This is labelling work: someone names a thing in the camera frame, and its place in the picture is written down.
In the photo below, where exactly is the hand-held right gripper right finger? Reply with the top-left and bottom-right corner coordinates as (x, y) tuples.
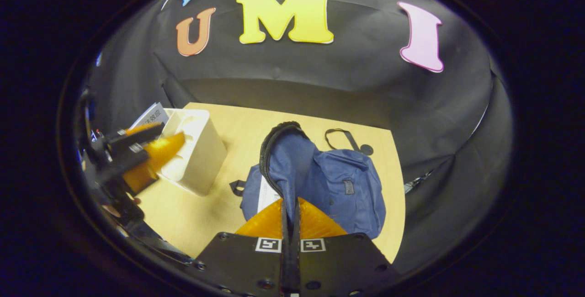
(292, 198), (398, 297)

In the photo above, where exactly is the cream plastic bookshelf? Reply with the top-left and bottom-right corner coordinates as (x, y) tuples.
(158, 107), (228, 196)

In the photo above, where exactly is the black backdrop cloth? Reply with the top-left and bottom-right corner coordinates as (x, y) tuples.
(85, 0), (515, 275)

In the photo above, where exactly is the blue cover white book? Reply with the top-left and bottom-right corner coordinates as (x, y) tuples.
(257, 176), (282, 214)
(130, 102), (170, 129)

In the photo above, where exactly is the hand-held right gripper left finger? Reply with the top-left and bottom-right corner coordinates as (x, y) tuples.
(194, 199), (293, 297)

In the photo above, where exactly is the navy blue schoolbag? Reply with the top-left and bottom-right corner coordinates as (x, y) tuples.
(230, 122), (387, 239)

